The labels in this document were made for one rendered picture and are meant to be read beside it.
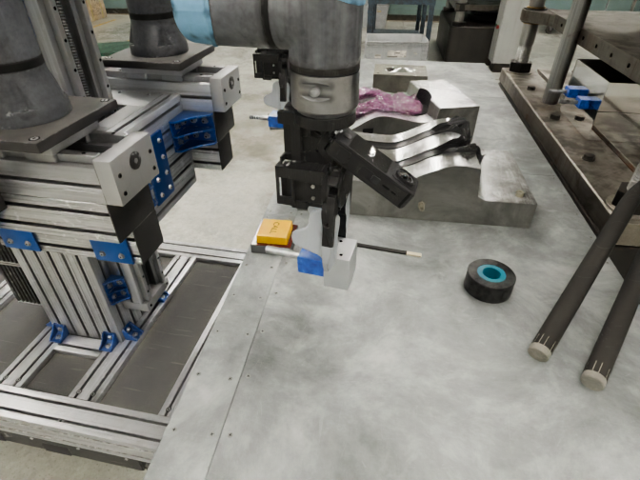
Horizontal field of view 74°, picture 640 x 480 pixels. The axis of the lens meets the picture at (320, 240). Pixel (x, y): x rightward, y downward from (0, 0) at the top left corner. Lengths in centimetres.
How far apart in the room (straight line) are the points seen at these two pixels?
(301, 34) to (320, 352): 43
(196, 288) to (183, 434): 112
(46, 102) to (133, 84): 48
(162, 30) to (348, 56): 88
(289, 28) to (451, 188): 56
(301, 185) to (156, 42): 83
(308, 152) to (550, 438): 46
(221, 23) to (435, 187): 57
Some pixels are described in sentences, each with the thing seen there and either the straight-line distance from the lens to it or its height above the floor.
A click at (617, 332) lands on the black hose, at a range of 76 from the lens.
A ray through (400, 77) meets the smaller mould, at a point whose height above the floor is 86.
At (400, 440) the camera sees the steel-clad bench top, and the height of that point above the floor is 80.
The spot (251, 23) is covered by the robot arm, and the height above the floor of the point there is 124.
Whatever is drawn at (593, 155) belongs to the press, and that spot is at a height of 80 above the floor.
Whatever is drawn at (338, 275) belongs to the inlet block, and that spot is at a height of 93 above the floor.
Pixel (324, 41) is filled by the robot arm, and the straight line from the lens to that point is 44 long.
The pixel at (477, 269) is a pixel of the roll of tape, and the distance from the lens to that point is 79.
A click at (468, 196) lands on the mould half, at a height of 87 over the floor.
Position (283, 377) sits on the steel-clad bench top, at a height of 80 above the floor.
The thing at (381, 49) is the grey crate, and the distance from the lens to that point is 451.
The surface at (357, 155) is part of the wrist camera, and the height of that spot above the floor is 111.
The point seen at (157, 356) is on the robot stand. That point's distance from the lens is 150.
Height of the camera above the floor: 132
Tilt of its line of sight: 37 degrees down
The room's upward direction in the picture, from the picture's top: straight up
